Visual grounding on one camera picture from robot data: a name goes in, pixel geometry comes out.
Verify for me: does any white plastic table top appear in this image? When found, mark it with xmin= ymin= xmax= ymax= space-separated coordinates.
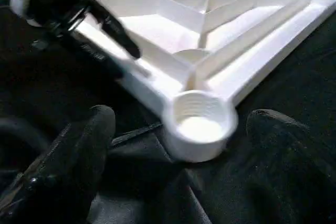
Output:
xmin=71 ymin=0 xmax=336 ymax=163

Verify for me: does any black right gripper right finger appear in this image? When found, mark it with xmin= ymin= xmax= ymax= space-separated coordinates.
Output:
xmin=246 ymin=109 xmax=336 ymax=224

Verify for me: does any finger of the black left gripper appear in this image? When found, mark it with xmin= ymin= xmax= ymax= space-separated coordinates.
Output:
xmin=90 ymin=0 xmax=142 ymax=60
xmin=62 ymin=31 xmax=129 ymax=81

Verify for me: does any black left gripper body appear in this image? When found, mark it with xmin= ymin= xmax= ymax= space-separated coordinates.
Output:
xmin=21 ymin=0 xmax=108 ymax=38

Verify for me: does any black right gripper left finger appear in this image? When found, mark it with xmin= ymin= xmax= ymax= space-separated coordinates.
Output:
xmin=0 ymin=104 xmax=117 ymax=224

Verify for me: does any black work mat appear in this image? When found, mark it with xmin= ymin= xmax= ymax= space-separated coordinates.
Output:
xmin=0 ymin=0 xmax=336 ymax=224

